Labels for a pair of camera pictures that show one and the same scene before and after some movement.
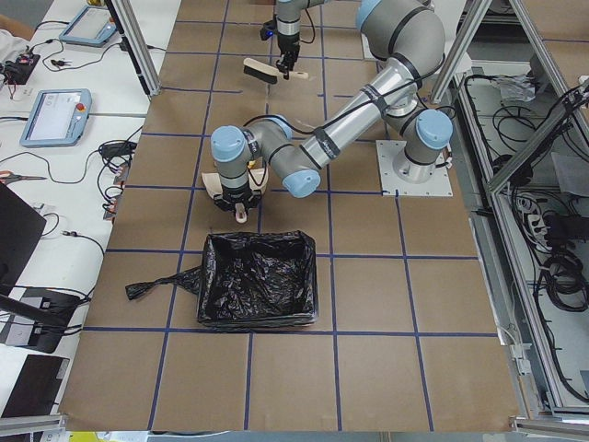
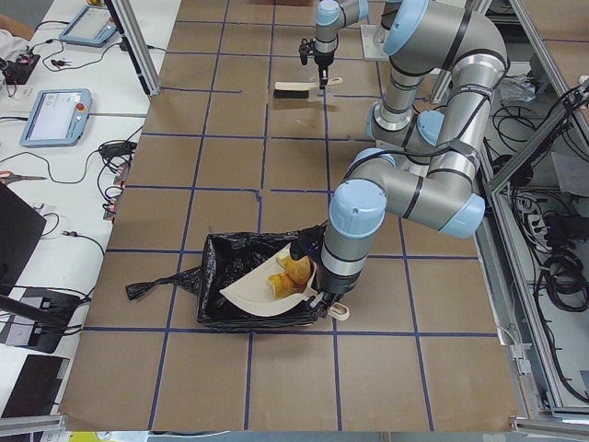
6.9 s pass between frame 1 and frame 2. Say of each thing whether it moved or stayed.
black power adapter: stayed
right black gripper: moved
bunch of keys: stayed
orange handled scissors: stayed
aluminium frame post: stayed
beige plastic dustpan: moved
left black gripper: moved
